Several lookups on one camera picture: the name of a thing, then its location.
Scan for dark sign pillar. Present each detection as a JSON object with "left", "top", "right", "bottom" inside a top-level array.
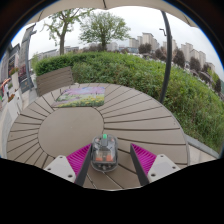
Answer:
[{"left": 18, "top": 24, "right": 37, "bottom": 94}]

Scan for flower print mouse pad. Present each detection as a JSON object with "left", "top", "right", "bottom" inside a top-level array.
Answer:
[{"left": 51, "top": 86, "right": 106, "bottom": 109}]

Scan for round-crowned tree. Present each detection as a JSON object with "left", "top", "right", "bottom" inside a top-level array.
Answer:
[{"left": 78, "top": 10, "right": 132, "bottom": 52}]

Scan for beige parasol canopy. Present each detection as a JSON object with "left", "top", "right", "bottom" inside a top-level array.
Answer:
[{"left": 26, "top": 0, "right": 198, "bottom": 28}]

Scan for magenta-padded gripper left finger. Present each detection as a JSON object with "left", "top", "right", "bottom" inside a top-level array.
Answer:
[{"left": 43, "top": 143, "right": 93, "bottom": 187}]

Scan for transparent computer mouse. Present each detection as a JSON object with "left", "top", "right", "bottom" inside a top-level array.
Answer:
[{"left": 90, "top": 133, "right": 119, "bottom": 173}]

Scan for slatted brown chair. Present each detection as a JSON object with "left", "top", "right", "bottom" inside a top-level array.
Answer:
[{"left": 35, "top": 65, "right": 75, "bottom": 98}]

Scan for group of pale apartment buildings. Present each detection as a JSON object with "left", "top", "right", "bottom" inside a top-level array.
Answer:
[{"left": 128, "top": 32, "right": 216, "bottom": 73}]

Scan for dark curved parasol pole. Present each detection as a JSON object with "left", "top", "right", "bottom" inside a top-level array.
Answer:
[{"left": 159, "top": 10, "right": 173, "bottom": 105}]

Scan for green hedge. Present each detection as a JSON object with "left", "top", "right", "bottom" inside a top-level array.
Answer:
[{"left": 34, "top": 50, "right": 224, "bottom": 154}]

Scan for white planter with red flowers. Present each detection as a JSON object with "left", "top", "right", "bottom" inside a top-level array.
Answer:
[{"left": 6, "top": 93, "right": 22, "bottom": 118}]

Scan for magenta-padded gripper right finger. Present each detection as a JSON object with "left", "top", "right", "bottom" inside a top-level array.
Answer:
[{"left": 129, "top": 143, "right": 181, "bottom": 187}]

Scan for thin-crowned tree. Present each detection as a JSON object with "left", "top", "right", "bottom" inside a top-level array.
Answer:
[{"left": 41, "top": 8, "right": 94, "bottom": 56}]

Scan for person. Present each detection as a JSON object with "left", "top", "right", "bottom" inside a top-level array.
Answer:
[{"left": 3, "top": 81, "right": 11, "bottom": 100}]

